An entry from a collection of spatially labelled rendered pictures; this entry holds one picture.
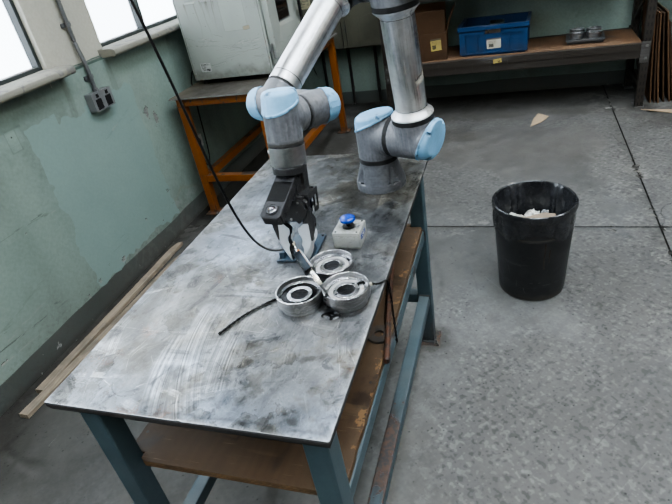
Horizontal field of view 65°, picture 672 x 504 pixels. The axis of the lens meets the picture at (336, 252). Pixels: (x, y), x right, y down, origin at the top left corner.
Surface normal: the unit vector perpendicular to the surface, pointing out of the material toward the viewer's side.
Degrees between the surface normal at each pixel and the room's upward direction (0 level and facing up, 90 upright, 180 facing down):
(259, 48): 90
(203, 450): 0
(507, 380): 0
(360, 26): 90
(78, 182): 90
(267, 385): 0
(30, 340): 90
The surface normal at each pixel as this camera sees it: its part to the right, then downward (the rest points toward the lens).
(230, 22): -0.28, 0.55
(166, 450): -0.16, -0.84
